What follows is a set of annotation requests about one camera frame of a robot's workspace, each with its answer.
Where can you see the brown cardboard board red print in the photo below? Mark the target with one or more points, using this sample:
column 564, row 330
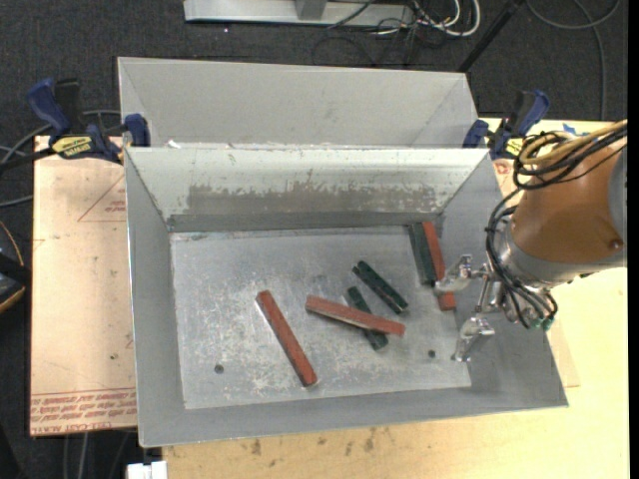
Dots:
column 80, row 277

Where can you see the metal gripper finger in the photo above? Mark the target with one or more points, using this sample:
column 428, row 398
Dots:
column 456, row 280
column 471, row 335

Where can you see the grey metal bin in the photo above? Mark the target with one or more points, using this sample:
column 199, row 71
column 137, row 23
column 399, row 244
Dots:
column 299, row 207

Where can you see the red-brown flat block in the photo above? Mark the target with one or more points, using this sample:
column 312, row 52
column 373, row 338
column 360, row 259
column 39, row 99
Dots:
column 287, row 338
column 434, row 247
column 354, row 316

